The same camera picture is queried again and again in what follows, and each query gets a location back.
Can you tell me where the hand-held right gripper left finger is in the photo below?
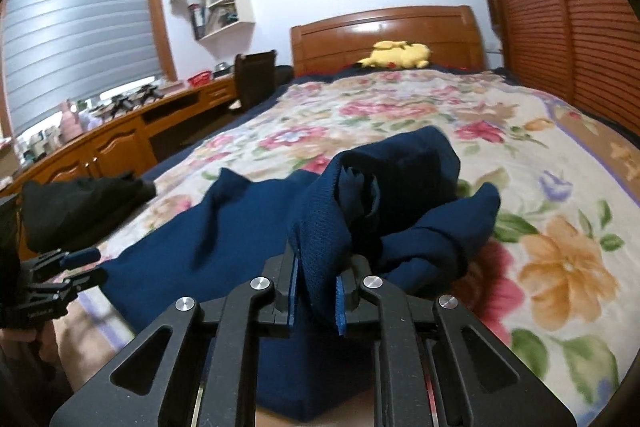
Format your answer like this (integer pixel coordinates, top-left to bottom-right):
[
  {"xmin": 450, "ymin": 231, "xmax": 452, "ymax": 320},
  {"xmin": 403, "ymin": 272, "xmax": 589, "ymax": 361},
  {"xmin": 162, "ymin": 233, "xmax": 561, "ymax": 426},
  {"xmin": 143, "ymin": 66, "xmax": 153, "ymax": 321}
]
[{"xmin": 49, "ymin": 252, "xmax": 301, "ymax": 427}]

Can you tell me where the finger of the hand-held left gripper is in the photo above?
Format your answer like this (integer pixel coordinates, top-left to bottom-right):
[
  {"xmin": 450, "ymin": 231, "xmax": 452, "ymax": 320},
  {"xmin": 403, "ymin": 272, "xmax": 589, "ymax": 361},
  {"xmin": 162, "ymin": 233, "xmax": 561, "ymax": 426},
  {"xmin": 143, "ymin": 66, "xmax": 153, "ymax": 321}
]
[
  {"xmin": 30, "ymin": 268, "xmax": 109, "ymax": 309},
  {"xmin": 30, "ymin": 247, "xmax": 102, "ymax": 280}
]

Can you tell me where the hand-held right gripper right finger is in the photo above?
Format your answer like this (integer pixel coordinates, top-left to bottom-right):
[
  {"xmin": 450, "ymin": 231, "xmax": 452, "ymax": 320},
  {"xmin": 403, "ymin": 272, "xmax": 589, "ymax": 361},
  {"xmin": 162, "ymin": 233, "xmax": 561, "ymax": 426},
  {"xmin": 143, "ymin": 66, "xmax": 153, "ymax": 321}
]
[{"xmin": 332, "ymin": 254, "xmax": 578, "ymax": 427}]

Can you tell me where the navy blue suit jacket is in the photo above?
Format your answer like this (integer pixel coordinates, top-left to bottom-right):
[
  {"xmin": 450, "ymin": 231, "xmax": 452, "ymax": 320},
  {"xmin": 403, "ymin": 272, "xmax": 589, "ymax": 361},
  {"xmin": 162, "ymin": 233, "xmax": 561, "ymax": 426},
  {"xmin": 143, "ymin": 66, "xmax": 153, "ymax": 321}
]
[{"xmin": 100, "ymin": 126, "xmax": 502, "ymax": 423}]

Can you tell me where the person's left forearm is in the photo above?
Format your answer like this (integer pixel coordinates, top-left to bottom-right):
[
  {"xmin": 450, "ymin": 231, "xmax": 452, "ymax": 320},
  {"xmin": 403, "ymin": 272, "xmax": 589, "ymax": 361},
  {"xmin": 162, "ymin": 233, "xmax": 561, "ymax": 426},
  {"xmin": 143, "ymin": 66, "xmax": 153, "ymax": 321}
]
[{"xmin": 0, "ymin": 332, "xmax": 76, "ymax": 413}]

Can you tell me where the person's left hand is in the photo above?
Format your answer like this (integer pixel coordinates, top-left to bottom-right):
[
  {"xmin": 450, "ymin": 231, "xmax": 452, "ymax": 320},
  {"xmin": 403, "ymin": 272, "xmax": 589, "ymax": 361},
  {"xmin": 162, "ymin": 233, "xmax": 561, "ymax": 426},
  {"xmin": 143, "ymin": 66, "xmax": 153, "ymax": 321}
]
[{"xmin": 27, "ymin": 321, "xmax": 62, "ymax": 360}]

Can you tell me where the black cloth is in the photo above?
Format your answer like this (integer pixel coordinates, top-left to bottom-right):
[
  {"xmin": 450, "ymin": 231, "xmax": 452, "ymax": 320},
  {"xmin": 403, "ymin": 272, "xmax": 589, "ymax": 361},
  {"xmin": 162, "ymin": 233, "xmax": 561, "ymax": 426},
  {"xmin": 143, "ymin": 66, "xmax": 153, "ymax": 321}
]
[{"xmin": 21, "ymin": 172, "xmax": 157, "ymax": 255}]

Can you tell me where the wooden desk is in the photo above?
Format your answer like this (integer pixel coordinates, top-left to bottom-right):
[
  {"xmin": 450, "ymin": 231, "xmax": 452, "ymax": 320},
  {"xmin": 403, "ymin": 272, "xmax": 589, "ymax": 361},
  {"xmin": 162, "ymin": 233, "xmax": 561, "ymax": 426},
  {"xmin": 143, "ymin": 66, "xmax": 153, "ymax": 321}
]
[{"xmin": 0, "ymin": 77, "xmax": 239, "ymax": 198}]

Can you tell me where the pink bottle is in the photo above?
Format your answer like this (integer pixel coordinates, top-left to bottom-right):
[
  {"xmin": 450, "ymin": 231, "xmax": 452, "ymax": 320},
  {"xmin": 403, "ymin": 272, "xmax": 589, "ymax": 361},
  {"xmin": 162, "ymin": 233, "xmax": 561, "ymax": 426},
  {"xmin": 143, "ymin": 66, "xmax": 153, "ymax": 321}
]
[{"xmin": 59, "ymin": 102, "xmax": 81, "ymax": 140}]

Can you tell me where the black device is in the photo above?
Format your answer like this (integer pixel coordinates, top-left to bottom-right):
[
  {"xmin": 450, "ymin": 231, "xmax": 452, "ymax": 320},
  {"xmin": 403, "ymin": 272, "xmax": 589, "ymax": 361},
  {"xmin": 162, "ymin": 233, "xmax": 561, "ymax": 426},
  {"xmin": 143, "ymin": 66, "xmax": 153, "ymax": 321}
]
[{"xmin": 106, "ymin": 84, "xmax": 164, "ymax": 114}]

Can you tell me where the dark desk chair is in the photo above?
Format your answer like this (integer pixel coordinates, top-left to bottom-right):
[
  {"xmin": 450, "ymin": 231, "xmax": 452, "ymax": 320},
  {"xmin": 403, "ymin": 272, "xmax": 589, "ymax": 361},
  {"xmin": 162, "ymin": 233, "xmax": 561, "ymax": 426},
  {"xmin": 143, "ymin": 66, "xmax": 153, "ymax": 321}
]
[{"xmin": 227, "ymin": 50, "xmax": 295, "ymax": 114}]

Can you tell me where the grey window blind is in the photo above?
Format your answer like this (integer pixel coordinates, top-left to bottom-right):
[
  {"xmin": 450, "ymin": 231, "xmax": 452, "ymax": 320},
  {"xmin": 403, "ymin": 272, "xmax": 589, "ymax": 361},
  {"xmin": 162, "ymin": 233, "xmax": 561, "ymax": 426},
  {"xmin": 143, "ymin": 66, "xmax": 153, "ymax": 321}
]
[{"xmin": 0, "ymin": 0, "xmax": 168, "ymax": 138}]

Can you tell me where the floral blanket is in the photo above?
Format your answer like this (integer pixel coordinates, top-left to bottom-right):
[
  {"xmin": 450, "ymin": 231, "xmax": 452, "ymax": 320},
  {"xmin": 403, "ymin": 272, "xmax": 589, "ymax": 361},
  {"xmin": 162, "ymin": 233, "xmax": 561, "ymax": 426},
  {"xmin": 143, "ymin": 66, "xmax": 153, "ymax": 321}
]
[{"xmin": 50, "ymin": 67, "xmax": 640, "ymax": 427}]

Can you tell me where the wooden bed headboard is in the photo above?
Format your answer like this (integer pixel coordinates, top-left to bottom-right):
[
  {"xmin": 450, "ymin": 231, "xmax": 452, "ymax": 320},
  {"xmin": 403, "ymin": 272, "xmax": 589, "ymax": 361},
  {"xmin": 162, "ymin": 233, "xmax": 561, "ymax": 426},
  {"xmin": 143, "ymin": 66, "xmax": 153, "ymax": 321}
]
[{"xmin": 290, "ymin": 5, "xmax": 487, "ymax": 78}]

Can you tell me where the yellow plush toy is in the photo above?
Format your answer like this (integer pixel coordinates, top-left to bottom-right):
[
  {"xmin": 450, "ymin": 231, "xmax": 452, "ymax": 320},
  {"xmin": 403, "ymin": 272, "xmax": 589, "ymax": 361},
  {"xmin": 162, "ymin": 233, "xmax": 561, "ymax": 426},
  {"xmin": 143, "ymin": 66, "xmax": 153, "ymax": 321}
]
[{"xmin": 361, "ymin": 40, "xmax": 433, "ymax": 70}]

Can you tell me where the wooden louvered wardrobe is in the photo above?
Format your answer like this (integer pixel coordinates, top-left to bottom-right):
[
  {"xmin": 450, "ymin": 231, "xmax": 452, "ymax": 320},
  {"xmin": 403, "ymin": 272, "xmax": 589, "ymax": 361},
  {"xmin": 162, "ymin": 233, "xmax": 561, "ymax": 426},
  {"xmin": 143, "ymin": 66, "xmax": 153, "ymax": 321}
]
[{"xmin": 460, "ymin": 0, "xmax": 640, "ymax": 142}]

